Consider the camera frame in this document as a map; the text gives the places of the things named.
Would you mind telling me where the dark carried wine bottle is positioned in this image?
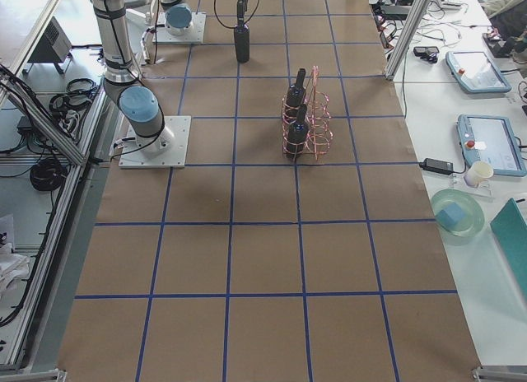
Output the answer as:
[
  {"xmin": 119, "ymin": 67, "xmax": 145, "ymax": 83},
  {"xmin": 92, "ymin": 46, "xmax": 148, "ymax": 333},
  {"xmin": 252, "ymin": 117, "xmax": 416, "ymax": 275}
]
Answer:
[{"xmin": 233, "ymin": 24, "xmax": 250, "ymax": 63}]

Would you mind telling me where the dark wine bottle rear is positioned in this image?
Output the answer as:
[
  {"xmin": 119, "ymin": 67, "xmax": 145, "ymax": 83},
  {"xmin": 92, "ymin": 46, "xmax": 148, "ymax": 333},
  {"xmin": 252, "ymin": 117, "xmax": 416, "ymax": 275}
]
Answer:
[{"xmin": 285, "ymin": 68, "xmax": 306, "ymax": 112}]

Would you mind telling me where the dark wine bottle front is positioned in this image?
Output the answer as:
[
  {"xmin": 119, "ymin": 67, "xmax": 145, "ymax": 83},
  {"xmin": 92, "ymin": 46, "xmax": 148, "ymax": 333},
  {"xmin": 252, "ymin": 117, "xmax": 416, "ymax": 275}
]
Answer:
[{"xmin": 286, "ymin": 104, "xmax": 309, "ymax": 160}]

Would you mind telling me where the grey control box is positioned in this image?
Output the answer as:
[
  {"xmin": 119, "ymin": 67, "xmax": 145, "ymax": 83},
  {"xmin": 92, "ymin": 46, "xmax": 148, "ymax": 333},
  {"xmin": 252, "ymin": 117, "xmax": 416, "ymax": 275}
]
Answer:
[{"xmin": 22, "ymin": 16, "xmax": 72, "ymax": 75}]

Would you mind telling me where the far blue teach pendant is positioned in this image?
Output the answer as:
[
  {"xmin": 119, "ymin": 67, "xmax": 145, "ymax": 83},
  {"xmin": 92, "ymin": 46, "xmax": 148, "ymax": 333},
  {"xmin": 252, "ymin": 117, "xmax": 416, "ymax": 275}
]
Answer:
[{"xmin": 445, "ymin": 51, "xmax": 511, "ymax": 94}]

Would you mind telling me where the blue teach pendant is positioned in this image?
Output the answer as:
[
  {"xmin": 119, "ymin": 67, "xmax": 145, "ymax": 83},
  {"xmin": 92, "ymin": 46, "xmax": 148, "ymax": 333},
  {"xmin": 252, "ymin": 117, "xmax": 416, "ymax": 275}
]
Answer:
[
  {"xmin": 456, "ymin": 114, "xmax": 526, "ymax": 177},
  {"xmin": 445, "ymin": 51, "xmax": 511, "ymax": 94}
]

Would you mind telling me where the black power adapter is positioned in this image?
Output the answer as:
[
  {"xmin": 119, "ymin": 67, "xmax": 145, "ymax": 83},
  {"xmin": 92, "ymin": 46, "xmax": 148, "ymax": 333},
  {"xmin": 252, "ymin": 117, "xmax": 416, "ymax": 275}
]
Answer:
[{"xmin": 418, "ymin": 158, "xmax": 454, "ymax": 175}]

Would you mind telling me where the brown paper table mat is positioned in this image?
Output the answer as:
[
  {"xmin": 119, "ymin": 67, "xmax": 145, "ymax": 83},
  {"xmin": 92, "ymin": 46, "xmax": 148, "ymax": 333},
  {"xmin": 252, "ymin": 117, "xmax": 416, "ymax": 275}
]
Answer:
[{"xmin": 58, "ymin": 0, "xmax": 478, "ymax": 381}]

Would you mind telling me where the near blue teach pendant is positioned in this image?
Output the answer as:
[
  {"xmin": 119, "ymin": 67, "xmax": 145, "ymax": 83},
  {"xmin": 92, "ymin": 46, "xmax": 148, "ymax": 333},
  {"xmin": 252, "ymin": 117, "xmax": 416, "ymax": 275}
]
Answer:
[{"xmin": 456, "ymin": 114, "xmax": 526, "ymax": 177}]

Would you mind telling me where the white paper cup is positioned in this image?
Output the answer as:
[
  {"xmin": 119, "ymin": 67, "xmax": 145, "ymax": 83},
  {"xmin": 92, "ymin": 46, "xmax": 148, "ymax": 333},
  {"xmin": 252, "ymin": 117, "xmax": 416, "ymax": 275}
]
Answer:
[{"xmin": 464, "ymin": 161, "xmax": 494, "ymax": 188}]

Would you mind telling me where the blue foam cube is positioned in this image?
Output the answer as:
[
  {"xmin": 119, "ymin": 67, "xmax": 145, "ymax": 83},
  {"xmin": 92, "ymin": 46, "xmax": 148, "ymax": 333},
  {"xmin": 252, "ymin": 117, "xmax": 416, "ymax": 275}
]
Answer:
[{"xmin": 436, "ymin": 203, "xmax": 469, "ymax": 232}]

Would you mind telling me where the green glass plate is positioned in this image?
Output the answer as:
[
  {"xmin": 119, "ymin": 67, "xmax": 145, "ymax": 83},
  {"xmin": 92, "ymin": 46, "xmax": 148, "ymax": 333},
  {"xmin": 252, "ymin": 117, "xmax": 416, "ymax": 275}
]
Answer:
[{"xmin": 431, "ymin": 189, "xmax": 485, "ymax": 238}]

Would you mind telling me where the teal notebook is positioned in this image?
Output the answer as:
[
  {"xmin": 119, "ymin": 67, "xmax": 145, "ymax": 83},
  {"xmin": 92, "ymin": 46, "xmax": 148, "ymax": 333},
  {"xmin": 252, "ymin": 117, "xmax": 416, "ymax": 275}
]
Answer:
[{"xmin": 490, "ymin": 198, "xmax": 526, "ymax": 300}]

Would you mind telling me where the copper wire wine basket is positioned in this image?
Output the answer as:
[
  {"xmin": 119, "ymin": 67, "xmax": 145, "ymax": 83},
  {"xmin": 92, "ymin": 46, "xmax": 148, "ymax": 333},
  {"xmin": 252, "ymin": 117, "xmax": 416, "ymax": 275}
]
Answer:
[{"xmin": 281, "ymin": 65, "xmax": 333, "ymax": 159}]

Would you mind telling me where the aluminium frame post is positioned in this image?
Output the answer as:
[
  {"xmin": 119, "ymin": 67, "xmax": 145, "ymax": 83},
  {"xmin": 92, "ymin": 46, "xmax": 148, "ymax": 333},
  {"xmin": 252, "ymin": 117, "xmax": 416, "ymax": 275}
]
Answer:
[{"xmin": 385, "ymin": 0, "xmax": 431, "ymax": 81}]

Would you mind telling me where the coiled black cable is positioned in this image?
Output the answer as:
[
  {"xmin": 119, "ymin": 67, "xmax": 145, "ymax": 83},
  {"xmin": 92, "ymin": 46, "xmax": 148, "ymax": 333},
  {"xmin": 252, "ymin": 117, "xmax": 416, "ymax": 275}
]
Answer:
[{"xmin": 29, "ymin": 156, "xmax": 69, "ymax": 193}]

